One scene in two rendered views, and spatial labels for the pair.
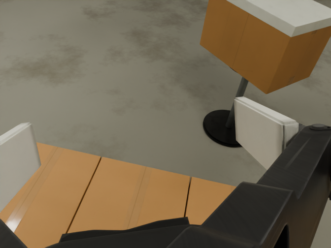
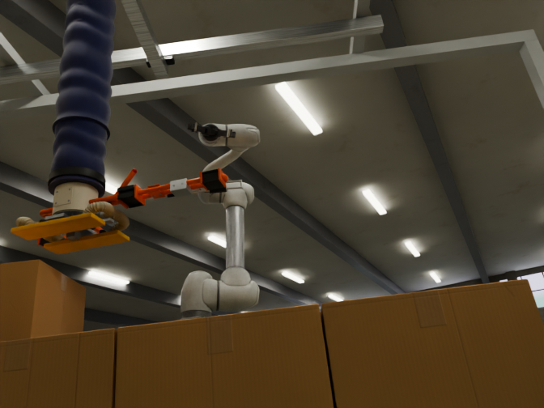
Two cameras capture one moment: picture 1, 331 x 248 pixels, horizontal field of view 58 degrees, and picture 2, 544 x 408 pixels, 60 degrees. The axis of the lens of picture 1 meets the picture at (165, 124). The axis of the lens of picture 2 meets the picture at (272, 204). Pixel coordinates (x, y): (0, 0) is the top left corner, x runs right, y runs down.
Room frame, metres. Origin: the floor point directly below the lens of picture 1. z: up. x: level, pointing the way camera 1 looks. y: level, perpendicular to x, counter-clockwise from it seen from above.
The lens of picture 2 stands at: (1.73, 0.14, 0.35)
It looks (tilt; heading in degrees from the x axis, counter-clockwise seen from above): 25 degrees up; 177
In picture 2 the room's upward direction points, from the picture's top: 6 degrees counter-clockwise
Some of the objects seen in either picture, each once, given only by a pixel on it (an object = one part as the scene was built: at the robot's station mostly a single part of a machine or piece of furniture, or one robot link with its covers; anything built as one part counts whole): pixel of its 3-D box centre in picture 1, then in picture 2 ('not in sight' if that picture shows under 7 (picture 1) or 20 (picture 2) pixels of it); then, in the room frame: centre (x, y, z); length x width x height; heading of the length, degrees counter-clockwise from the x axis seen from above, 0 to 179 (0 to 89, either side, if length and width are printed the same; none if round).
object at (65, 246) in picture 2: not in sight; (87, 239); (-0.13, -0.56, 1.12); 0.34 x 0.10 x 0.05; 77
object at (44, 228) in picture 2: not in sight; (58, 223); (0.05, -0.60, 1.12); 0.34 x 0.10 x 0.05; 77
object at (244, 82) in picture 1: (238, 97); not in sight; (1.73, -0.49, 0.31); 0.40 x 0.40 x 0.62
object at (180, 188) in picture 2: not in sight; (180, 188); (0.07, -0.13, 1.22); 0.07 x 0.07 x 0.04; 77
